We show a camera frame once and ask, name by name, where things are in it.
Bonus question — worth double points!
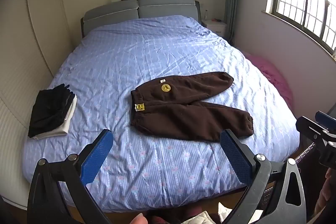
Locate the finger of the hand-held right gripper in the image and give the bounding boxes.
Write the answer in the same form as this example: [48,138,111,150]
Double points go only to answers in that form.
[315,111,336,126]
[296,116,336,144]

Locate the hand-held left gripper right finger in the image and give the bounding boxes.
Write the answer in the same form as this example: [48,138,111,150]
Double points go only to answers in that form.
[220,129,307,224]

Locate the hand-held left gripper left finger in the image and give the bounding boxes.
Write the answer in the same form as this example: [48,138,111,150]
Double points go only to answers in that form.
[27,129,114,224]

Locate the brown pants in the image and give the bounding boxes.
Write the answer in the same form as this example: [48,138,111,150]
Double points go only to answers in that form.
[130,71,254,142]

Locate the person's right hand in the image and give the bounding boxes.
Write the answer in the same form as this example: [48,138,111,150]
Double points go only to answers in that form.
[315,170,336,216]

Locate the person's left hand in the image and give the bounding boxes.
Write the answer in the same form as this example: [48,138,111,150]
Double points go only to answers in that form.
[131,213,149,224]

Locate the white folded cloth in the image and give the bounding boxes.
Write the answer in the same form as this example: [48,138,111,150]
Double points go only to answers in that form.
[33,95,78,140]

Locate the pink blanket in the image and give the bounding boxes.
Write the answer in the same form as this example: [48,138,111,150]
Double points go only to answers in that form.
[241,52,294,111]

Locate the black folded clothes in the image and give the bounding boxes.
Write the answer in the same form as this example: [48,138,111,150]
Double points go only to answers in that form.
[28,84,76,138]

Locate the dark red cloth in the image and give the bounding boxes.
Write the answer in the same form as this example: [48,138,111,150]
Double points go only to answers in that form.
[150,208,219,224]

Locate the bed with blue sheet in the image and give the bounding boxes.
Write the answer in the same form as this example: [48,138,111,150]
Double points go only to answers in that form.
[21,16,300,211]

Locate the white nightstand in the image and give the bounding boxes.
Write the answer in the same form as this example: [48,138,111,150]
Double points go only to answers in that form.
[202,19,228,38]

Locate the white wardrobe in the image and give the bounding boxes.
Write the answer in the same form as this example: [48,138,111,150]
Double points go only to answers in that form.
[0,0,75,211]

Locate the grey padded headboard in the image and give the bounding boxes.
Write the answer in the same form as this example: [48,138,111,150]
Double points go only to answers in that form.
[81,0,204,38]

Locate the wooden bed frame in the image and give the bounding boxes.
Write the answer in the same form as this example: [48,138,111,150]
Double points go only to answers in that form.
[64,140,315,215]

